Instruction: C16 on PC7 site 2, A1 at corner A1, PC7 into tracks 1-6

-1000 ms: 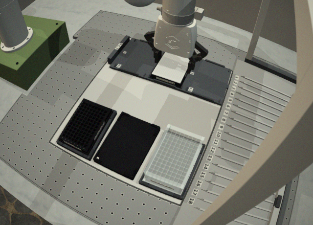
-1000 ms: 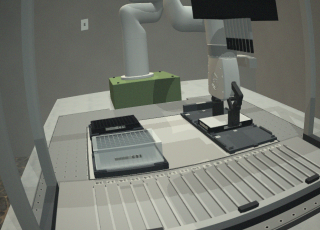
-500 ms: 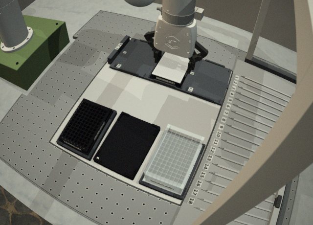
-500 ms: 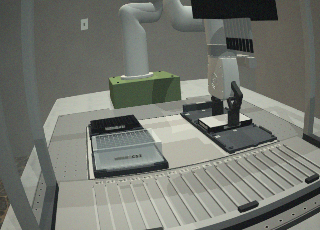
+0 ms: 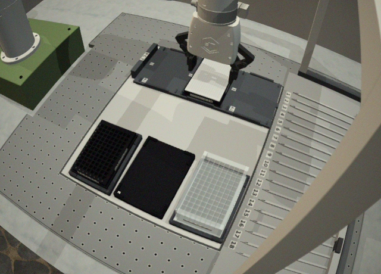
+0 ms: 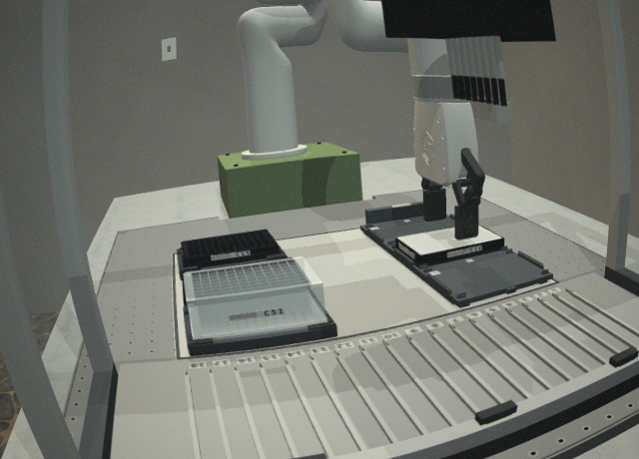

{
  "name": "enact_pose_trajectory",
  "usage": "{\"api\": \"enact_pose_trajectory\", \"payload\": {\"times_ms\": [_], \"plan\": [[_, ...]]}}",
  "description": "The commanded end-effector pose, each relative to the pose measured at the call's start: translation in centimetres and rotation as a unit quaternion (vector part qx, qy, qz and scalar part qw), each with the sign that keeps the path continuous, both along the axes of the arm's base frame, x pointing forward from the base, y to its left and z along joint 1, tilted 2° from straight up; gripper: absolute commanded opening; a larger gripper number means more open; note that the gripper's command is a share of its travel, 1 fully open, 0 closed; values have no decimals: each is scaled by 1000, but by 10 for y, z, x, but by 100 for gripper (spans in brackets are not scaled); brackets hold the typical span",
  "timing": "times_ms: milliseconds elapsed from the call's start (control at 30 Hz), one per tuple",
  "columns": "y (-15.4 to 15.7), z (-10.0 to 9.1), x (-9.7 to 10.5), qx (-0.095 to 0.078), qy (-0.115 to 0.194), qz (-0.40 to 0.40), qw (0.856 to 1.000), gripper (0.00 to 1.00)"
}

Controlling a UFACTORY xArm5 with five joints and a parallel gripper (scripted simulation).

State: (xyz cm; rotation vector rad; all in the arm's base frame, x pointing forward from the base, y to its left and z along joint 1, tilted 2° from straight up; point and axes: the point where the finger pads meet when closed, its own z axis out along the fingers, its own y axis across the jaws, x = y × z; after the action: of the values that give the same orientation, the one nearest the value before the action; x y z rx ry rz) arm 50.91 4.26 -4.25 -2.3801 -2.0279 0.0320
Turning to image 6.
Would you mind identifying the grey perforated base plate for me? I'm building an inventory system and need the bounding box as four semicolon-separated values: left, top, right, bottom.
485;387;639;459

